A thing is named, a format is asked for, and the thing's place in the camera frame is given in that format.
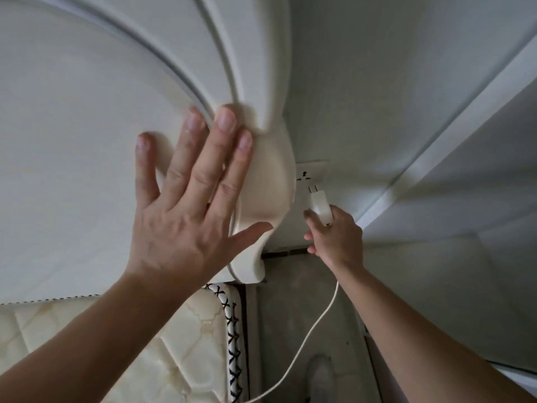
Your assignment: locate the person's left hand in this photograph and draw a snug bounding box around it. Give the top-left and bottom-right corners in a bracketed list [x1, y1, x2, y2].
[125, 104, 274, 299]

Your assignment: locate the person's right hand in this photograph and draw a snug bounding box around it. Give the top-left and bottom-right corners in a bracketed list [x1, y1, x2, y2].
[303, 205, 365, 278]

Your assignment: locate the white power plug with cable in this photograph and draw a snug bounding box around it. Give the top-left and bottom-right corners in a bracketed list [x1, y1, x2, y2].
[247, 184, 340, 403]

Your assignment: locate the person's right forearm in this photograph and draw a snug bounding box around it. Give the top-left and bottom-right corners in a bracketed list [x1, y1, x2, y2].
[333, 264, 537, 403]

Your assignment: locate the person's left forearm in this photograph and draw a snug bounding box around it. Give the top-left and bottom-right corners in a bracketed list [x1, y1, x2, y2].
[0, 270, 206, 403]

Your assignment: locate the white bed headboard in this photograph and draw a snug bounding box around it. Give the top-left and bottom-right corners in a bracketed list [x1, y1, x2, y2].
[0, 0, 297, 306]

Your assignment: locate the cream quilted mattress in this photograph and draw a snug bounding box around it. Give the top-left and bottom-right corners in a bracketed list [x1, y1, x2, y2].
[0, 283, 247, 403]

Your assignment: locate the person's grey shoe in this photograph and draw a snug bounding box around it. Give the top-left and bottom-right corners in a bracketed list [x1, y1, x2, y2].
[305, 354, 337, 403]

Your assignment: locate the white wardrobe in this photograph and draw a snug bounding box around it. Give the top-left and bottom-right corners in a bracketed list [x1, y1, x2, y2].
[356, 45, 537, 403]

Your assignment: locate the white wall socket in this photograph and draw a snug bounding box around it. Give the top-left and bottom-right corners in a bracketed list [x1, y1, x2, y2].
[295, 160, 329, 206]

